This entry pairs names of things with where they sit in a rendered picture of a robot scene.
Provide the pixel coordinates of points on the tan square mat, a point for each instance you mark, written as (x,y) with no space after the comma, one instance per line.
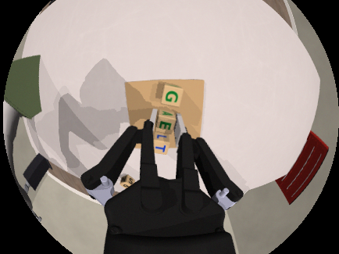
(144,96)

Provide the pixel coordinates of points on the tan letter block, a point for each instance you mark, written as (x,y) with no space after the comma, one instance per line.
(165,122)
(171,95)
(161,143)
(126,181)

